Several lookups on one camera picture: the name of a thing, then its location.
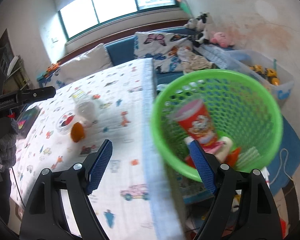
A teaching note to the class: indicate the yellow toy truck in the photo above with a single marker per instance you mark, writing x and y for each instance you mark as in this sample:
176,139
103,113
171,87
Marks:
268,74

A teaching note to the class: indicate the cow plush toy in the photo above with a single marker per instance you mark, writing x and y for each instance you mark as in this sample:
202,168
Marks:
203,28

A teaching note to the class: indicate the grey white cushion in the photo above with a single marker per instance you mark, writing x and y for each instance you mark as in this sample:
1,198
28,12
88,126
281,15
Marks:
90,62

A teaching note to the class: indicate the orange toy on sofa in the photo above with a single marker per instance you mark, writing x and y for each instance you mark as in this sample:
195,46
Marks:
52,68

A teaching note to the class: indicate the crumpled patterned cloth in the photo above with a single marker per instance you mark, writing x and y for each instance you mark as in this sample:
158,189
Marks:
192,62

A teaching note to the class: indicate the clear plastic dome lid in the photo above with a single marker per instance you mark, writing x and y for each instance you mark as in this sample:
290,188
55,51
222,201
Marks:
65,122

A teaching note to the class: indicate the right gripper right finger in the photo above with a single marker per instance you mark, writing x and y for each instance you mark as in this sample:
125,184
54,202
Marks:
258,217

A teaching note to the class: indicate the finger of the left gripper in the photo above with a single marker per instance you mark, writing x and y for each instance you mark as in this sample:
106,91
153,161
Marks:
22,97

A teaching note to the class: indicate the pink plush toy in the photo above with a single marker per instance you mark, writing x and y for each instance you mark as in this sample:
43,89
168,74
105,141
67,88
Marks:
222,39

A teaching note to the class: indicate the red foam fruit net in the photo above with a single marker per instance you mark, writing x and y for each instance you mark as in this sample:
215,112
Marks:
230,159

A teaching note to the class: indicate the white paper cup green logo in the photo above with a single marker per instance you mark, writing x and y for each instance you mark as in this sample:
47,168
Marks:
225,149

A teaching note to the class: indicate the dark colourful box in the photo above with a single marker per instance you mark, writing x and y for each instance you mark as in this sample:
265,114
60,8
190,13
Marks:
26,121

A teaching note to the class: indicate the window with green frame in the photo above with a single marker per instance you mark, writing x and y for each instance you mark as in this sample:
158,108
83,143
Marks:
79,16

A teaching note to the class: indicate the clear plastic bottle yellow label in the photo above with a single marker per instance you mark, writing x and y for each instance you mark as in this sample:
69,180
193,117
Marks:
85,108

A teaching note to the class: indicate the blue floor mat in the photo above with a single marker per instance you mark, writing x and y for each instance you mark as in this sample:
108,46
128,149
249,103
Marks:
286,161

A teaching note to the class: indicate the green plastic mesh basket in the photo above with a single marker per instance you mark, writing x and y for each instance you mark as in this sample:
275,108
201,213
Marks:
240,108

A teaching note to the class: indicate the grey gloved hand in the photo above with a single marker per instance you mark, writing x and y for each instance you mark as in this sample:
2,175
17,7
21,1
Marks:
8,137

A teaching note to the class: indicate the orange round lid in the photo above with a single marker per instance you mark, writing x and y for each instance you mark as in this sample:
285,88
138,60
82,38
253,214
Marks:
77,132

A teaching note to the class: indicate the grey plush toy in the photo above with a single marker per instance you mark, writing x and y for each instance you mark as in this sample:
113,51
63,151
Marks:
191,24

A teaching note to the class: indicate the small butterfly pillow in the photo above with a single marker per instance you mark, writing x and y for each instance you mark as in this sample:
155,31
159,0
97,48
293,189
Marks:
53,79

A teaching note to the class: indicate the blue sofa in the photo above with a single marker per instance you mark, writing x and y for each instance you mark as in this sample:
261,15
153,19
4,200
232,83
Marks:
122,50

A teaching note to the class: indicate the red plastic noodle cup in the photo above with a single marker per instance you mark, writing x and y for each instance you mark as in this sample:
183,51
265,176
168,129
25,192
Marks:
194,118

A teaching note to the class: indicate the metal shelf rack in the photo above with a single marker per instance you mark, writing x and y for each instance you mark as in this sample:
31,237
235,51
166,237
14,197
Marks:
17,77

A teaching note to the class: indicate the cartoon printed white tablecloth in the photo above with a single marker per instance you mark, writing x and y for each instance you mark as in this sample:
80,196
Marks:
134,199

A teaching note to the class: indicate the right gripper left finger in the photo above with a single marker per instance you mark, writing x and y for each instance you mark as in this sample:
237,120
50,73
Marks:
44,216

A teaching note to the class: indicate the clear plastic toy bin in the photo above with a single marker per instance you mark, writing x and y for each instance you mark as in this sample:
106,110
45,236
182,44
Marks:
240,60

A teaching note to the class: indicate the butterfly print pillow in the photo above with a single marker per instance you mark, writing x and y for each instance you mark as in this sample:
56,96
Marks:
162,48

